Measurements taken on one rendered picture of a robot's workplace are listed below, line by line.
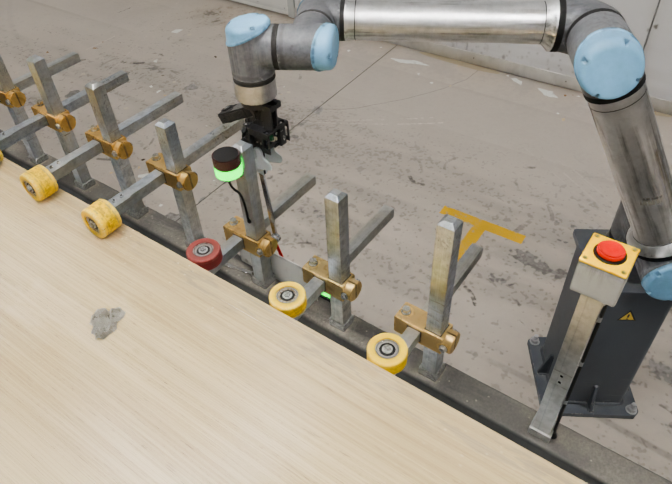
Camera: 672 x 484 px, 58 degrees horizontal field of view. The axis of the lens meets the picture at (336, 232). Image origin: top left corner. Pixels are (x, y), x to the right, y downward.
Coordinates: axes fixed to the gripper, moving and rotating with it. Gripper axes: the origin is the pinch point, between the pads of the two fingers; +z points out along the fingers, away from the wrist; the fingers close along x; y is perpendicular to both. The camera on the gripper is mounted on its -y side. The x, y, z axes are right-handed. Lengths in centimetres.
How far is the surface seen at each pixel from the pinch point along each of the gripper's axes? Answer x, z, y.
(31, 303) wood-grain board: -53, 11, -21
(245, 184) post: -9.4, -3.0, 3.9
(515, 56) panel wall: 256, 88, -29
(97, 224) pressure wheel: -31.7, 5.5, -23.7
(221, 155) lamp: -13.2, -12.7, 2.4
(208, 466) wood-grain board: -58, 11, 36
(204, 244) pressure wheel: -19.5, 10.7, -2.5
